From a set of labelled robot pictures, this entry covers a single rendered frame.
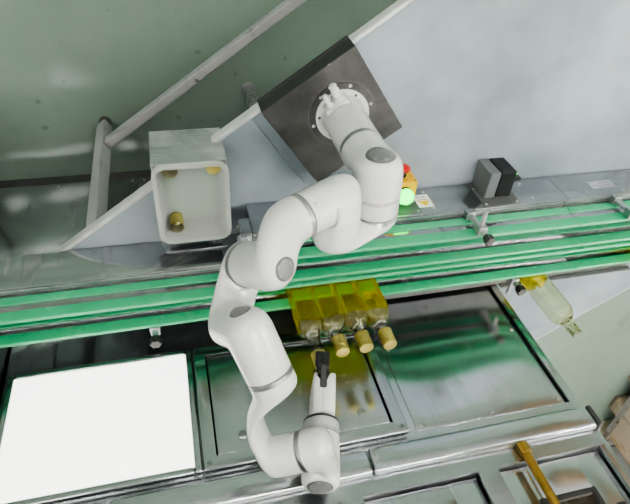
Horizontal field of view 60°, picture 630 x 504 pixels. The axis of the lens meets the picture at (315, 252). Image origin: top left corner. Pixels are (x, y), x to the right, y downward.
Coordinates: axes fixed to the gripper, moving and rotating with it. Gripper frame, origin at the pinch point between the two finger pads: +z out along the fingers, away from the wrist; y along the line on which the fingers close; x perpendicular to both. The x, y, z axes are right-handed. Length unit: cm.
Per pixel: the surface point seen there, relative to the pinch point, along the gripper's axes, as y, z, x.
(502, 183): 21, 49, -47
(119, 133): 7, 84, 68
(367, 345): 1.5, 5.3, -10.5
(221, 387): -12.8, 1.4, 23.3
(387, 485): -14.5, -20.0, -15.7
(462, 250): 7, 36, -38
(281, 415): -12.6, -5.5, 8.3
